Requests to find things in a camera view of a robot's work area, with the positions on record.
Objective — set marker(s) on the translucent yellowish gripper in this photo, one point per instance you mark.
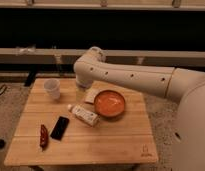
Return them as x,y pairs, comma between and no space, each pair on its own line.
80,94

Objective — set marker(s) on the small clear plastic bottle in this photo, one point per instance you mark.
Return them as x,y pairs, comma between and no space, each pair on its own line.
83,114

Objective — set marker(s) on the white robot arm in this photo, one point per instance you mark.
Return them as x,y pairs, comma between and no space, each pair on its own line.
183,86

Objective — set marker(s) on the beige sponge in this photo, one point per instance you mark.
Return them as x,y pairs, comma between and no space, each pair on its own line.
90,96

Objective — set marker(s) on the white paper cup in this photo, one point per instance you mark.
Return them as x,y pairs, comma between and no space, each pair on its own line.
52,87

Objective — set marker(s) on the orange bowl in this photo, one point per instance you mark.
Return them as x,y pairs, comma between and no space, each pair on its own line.
109,103

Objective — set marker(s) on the wooden table board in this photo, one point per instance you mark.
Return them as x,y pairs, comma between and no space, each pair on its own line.
127,139

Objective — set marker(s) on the black phone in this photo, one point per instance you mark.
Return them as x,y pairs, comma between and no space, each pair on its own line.
59,128

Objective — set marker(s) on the red chili pepper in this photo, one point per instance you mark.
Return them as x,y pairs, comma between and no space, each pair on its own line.
43,137

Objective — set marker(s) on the black object at left edge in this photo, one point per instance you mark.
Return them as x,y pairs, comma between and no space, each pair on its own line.
2,143

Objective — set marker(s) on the grey metal rail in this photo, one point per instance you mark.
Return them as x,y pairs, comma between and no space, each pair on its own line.
68,56

